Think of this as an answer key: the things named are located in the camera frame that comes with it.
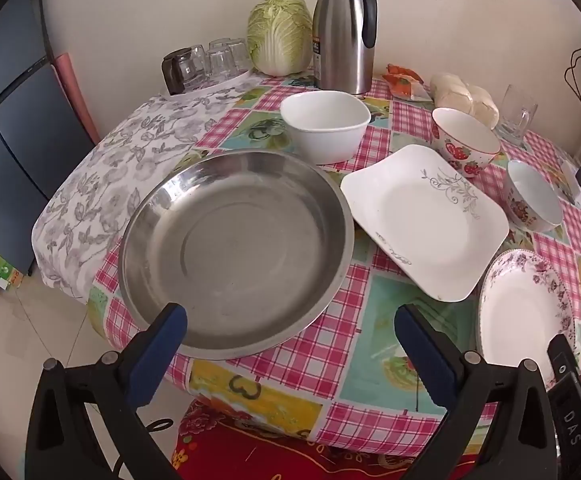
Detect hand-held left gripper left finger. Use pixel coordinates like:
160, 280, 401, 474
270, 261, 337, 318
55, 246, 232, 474
24, 302, 188, 480

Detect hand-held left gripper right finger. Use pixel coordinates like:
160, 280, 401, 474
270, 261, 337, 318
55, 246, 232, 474
394, 302, 561, 480

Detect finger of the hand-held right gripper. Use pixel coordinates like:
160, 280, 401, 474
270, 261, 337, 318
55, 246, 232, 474
547, 332, 581, 387

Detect round floral plate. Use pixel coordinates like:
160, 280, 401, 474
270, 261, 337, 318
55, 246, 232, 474
475, 249, 578, 391

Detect round stainless steel basin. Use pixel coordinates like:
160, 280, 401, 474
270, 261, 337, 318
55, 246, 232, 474
119, 150, 356, 361

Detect square white plate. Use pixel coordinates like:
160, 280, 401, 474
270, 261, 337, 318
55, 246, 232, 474
340, 144, 510, 303

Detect small floral bowl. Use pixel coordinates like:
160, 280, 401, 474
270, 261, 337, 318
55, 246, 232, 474
503, 160, 564, 233

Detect strawberry print bowl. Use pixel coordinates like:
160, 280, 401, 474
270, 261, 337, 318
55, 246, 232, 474
431, 107, 501, 178

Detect plain white bowl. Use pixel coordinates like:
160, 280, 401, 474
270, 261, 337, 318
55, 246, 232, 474
279, 91, 372, 166

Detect pink checkered tablecloth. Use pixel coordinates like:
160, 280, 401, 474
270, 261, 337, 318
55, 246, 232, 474
86, 72, 581, 456

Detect red floral cushion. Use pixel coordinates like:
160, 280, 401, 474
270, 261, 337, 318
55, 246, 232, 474
172, 397, 476, 480

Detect clear glass mug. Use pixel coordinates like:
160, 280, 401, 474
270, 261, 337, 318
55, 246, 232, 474
495, 84, 539, 143

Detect dark blue cabinet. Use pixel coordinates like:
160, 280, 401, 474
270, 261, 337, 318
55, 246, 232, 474
0, 0, 98, 278

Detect bag of white steamed buns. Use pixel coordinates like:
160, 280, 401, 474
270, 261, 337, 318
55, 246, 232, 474
429, 72, 500, 128

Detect orange snack packet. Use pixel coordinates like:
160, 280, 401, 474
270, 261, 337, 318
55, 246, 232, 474
385, 63, 433, 103

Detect pink rolled mat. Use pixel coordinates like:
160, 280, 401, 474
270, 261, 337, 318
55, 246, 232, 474
53, 54, 102, 146

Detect white tray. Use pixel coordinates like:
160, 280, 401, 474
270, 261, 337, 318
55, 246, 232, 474
168, 67, 256, 97

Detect dark tinted glass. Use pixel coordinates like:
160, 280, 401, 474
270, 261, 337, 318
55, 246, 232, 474
161, 49, 194, 96

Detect stainless steel thermos jug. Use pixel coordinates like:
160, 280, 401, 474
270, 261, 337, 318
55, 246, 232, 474
311, 0, 377, 96

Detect napa cabbage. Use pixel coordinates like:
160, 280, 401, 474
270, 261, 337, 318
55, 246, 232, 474
247, 0, 313, 77

